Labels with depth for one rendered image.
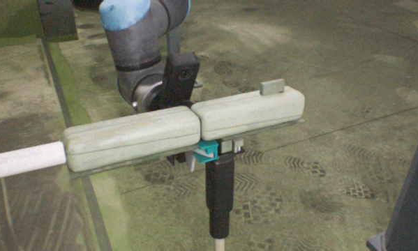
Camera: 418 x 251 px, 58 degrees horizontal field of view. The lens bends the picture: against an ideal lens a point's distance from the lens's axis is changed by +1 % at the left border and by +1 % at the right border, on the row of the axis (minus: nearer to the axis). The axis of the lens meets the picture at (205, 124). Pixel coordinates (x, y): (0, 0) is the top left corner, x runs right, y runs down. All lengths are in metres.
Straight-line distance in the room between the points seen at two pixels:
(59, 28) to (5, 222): 1.51
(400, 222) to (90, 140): 0.77
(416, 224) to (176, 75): 0.64
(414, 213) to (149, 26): 0.68
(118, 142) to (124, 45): 0.31
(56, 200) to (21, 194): 0.11
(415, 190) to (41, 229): 0.89
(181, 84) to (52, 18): 1.88
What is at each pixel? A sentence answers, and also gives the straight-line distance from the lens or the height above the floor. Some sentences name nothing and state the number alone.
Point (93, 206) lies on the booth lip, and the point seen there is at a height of 0.04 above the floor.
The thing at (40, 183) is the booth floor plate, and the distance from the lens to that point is 1.23.
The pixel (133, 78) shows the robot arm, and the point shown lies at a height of 0.49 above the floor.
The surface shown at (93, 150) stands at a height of 0.55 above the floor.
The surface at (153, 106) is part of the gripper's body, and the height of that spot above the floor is 0.47.
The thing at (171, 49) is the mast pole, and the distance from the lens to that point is 1.71.
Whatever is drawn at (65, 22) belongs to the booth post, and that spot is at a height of 0.11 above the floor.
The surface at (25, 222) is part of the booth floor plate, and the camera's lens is 1.12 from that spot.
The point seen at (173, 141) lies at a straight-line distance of 0.43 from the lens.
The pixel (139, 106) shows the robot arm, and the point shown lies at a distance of 0.66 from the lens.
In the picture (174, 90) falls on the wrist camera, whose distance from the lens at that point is 0.58.
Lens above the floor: 0.78
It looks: 32 degrees down
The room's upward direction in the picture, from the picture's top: straight up
